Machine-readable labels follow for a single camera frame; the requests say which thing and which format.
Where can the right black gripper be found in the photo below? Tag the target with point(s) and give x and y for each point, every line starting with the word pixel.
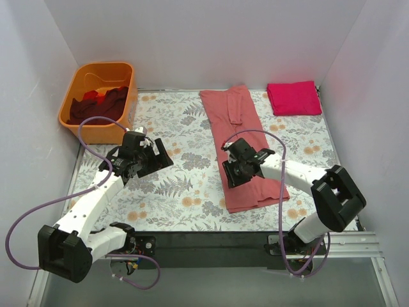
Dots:
pixel 232 173

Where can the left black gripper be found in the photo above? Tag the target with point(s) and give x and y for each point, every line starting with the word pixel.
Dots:
pixel 156 157

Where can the salmon pink polo shirt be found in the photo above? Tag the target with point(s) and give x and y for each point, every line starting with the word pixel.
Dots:
pixel 231 111

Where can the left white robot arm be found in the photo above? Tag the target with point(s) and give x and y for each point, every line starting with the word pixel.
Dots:
pixel 70 247

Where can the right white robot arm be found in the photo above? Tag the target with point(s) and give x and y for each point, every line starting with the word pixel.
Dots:
pixel 337 198

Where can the floral patterned table mat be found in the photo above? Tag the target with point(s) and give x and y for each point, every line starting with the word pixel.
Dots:
pixel 188 196

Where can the dark red clothes in basket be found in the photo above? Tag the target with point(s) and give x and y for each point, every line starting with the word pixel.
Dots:
pixel 110 105

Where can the folded magenta t shirt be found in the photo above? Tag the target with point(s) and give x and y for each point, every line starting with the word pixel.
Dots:
pixel 294 99

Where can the orange plastic laundry basket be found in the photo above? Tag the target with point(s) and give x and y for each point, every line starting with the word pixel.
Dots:
pixel 99 77

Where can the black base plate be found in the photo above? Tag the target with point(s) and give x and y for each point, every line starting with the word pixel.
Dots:
pixel 207 249

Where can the aluminium frame rail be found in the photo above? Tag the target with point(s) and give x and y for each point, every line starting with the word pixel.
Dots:
pixel 339 245

